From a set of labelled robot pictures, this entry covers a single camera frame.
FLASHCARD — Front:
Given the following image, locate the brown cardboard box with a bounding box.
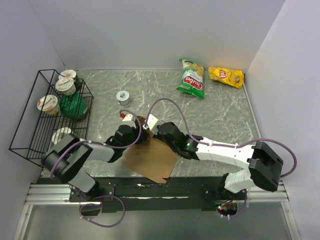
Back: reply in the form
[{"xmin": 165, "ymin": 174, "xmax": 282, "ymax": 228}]
[{"xmin": 122, "ymin": 130, "xmax": 180, "ymax": 184}]

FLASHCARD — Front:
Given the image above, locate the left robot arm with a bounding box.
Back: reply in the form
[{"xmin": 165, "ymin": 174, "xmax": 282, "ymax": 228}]
[{"xmin": 41, "ymin": 124, "xmax": 149, "ymax": 201}]

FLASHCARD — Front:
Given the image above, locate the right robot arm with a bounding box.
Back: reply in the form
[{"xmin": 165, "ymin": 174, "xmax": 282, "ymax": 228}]
[{"xmin": 150, "ymin": 120, "xmax": 283, "ymax": 200}]

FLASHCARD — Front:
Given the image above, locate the small white yogurt cup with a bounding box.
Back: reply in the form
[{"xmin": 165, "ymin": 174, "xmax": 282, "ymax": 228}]
[{"xmin": 116, "ymin": 90, "xmax": 130, "ymax": 106}]

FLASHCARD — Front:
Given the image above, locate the green Chuba snack bag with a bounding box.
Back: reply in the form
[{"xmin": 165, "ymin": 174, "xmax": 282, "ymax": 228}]
[{"xmin": 176, "ymin": 58, "xmax": 205, "ymax": 99}]

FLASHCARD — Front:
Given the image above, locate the green bottle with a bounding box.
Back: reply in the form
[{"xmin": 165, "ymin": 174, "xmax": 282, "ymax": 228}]
[{"xmin": 59, "ymin": 92, "xmax": 88, "ymax": 120}]

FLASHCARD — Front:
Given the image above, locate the white tape roll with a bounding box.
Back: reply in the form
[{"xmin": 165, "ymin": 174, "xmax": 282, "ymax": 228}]
[{"xmin": 51, "ymin": 127, "xmax": 72, "ymax": 145}]

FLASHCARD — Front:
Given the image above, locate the Chobani yogurt cup middle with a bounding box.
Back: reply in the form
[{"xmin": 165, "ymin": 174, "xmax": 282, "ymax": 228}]
[{"xmin": 55, "ymin": 77, "xmax": 76, "ymax": 96}]

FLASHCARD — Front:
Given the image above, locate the chobani yogurt cup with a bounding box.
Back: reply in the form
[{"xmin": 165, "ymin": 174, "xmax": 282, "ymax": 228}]
[
  {"xmin": 55, "ymin": 77, "xmax": 76, "ymax": 96},
  {"xmin": 37, "ymin": 94, "xmax": 60, "ymax": 115}
]

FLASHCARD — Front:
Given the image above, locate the Chobani yogurt cup front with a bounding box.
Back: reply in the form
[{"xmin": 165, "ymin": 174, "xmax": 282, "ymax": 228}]
[{"xmin": 37, "ymin": 94, "xmax": 60, "ymax": 115}]

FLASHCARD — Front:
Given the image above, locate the yellow Lays chips bag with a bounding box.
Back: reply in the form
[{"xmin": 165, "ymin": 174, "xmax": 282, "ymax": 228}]
[{"xmin": 208, "ymin": 66, "xmax": 244, "ymax": 89}]

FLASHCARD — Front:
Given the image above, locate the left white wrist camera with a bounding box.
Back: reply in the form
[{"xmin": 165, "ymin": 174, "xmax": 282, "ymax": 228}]
[{"xmin": 120, "ymin": 112, "xmax": 136, "ymax": 123}]

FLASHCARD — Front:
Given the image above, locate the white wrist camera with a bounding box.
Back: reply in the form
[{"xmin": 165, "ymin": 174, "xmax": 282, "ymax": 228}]
[
  {"xmin": 143, "ymin": 113, "xmax": 162, "ymax": 134},
  {"xmin": 120, "ymin": 112, "xmax": 136, "ymax": 123}
]

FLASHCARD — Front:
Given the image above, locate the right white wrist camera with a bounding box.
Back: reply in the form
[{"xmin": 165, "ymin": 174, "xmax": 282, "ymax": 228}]
[{"xmin": 143, "ymin": 113, "xmax": 162, "ymax": 134}]

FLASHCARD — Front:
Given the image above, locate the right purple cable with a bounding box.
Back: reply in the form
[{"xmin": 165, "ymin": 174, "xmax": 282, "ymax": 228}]
[{"xmin": 144, "ymin": 97, "xmax": 298, "ymax": 179}]

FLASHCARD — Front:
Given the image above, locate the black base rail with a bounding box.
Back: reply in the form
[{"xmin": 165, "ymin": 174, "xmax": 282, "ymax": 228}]
[{"xmin": 23, "ymin": 174, "xmax": 288, "ymax": 213}]

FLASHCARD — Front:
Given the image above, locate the black wire rack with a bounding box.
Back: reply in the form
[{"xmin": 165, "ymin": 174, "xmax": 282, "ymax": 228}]
[{"xmin": 8, "ymin": 69, "xmax": 94, "ymax": 167}]

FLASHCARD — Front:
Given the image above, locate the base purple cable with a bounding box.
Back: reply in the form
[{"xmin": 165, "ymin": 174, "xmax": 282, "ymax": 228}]
[{"xmin": 79, "ymin": 194, "xmax": 126, "ymax": 228}]

